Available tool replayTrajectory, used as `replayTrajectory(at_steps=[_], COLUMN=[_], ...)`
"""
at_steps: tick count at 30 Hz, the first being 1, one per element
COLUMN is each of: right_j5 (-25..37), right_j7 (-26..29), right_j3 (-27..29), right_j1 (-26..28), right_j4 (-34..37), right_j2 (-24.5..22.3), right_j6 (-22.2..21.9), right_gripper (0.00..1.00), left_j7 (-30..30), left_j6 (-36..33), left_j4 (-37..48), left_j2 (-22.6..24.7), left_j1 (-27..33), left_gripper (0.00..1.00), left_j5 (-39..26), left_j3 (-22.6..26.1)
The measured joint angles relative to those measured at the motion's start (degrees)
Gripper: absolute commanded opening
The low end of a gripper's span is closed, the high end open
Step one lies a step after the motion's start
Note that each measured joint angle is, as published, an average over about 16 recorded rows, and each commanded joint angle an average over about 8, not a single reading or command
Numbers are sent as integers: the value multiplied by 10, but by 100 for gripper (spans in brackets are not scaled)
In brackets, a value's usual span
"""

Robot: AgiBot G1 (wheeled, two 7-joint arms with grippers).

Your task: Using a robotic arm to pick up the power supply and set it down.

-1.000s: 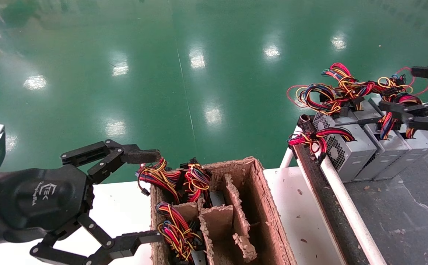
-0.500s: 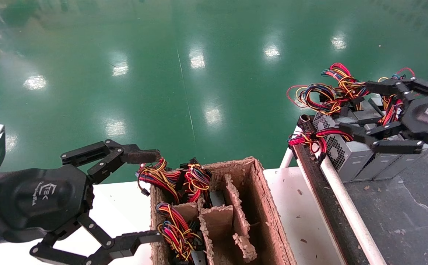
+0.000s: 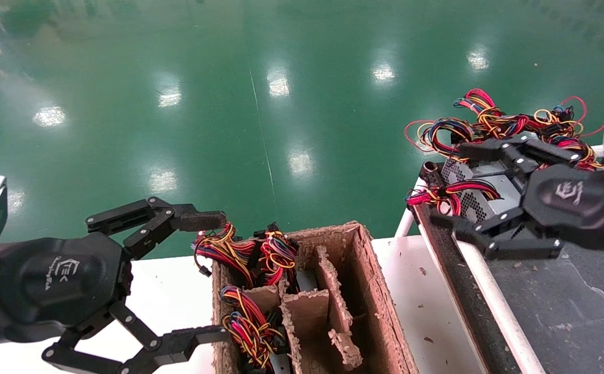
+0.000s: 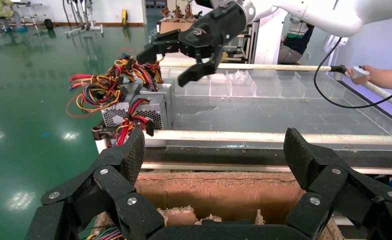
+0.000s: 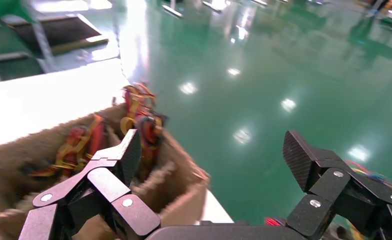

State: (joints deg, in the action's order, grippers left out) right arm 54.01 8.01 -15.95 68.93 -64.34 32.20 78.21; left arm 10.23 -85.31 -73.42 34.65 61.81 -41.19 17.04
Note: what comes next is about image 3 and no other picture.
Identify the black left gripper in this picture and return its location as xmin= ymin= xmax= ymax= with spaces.
xmin=0 ymin=196 xmax=230 ymax=374

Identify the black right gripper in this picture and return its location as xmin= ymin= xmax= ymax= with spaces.
xmin=429 ymin=133 xmax=604 ymax=261

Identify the dark conveyor roller end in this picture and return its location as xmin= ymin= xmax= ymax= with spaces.
xmin=422 ymin=161 xmax=444 ymax=189

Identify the black conveyor side strip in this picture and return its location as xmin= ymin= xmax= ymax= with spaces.
xmin=414 ymin=203 xmax=522 ymax=374

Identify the brown cardboard divider box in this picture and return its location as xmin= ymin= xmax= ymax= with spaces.
xmin=211 ymin=221 xmax=419 ymax=374

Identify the long white conveyor rail tube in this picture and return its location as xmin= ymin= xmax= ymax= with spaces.
xmin=453 ymin=229 xmax=547 ymax=374

